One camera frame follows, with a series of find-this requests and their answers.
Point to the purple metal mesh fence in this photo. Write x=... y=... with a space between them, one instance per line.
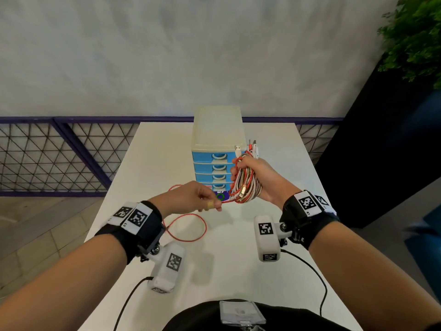
x=103 y=119

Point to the person's right hand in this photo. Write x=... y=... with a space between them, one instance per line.
x=272 y=184

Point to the person's black shirt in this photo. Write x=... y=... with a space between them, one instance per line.
x=193 y=317

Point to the person's left forearm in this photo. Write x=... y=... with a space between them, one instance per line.
x=69 y=286

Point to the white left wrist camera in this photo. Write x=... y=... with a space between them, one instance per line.
x=165 y=275

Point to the purple round sticker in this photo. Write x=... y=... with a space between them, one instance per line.
x=220 y=196

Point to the green plant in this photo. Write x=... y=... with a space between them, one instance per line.
x=417 y=34

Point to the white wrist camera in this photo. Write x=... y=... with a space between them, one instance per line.
x=165 y=275
x=267 y=243

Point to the person's left hand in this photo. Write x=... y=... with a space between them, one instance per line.
x=186 y=199

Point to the clear badge holder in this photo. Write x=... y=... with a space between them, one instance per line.
x=241 y=311

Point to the blue and white drawer cabinet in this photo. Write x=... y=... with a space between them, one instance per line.
x=217 y=127

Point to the person's right forearm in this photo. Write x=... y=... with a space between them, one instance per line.
x=372 y=282

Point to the tan finger bandage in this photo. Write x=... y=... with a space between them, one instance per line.
x=210 y=204

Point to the white table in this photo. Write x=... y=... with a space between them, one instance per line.
x=224 y=279

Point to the blue seat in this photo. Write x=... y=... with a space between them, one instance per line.
x=427 y=251

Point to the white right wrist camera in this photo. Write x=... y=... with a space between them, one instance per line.
x=267 y=243

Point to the black partition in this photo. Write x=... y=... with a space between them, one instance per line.
x=375 y=158

